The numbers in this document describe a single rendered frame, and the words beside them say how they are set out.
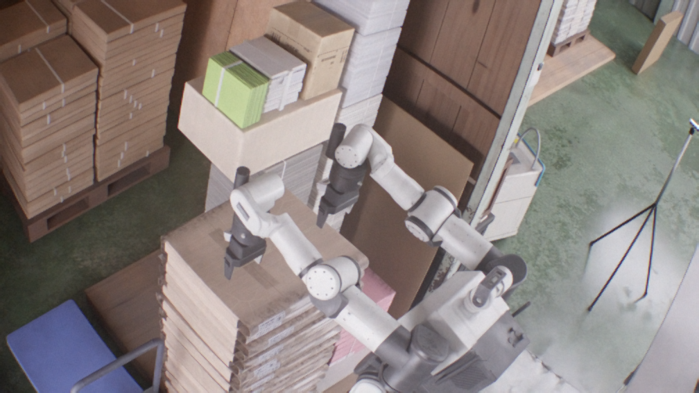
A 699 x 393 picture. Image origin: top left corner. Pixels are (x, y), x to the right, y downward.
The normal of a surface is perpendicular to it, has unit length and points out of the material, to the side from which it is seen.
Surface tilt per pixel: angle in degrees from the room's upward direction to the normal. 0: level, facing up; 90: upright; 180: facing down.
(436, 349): 24
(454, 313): 19
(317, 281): 66
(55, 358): 0
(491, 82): 90
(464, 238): 34
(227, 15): 90
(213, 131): 91
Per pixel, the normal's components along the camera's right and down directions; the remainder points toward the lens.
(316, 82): 0.69, 0.58
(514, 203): 0.42, 0.68
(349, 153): -0.36, 0.55
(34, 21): 0.23, -0.73
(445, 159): -0.67, 0.36
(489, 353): 0.49, -0.54
